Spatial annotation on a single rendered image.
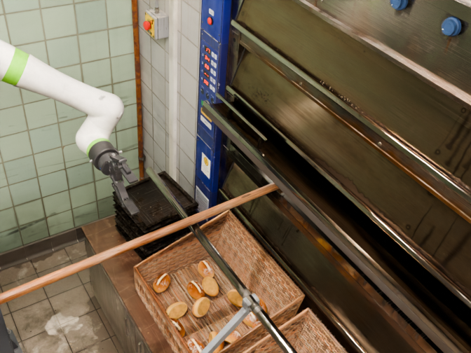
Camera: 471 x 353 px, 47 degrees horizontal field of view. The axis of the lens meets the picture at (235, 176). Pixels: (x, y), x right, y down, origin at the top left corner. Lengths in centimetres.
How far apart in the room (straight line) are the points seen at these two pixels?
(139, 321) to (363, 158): 121
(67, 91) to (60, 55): 91
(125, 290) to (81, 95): 95
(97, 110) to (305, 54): 73
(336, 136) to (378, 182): 20
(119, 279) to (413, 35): 166
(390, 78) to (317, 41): 29
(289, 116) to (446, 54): 66
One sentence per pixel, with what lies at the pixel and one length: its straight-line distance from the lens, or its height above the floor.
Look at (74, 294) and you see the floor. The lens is 325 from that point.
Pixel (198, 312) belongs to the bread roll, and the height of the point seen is 64.
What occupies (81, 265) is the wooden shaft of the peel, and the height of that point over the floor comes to 120.
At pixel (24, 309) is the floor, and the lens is 325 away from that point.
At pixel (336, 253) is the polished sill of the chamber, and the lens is 190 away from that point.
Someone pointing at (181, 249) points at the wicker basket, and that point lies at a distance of 245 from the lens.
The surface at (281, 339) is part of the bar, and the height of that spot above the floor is 117.
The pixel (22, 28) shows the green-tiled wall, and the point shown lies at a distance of 270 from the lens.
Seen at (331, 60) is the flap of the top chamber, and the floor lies 179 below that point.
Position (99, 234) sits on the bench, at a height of 58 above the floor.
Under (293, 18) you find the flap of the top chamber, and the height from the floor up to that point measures 183.
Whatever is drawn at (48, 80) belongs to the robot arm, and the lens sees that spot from 189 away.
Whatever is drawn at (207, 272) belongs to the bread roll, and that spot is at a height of 63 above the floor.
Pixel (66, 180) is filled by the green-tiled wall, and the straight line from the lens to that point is 321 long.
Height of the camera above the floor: 253
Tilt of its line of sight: 40 degrees down
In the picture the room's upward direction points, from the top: 6 degrees clockwise
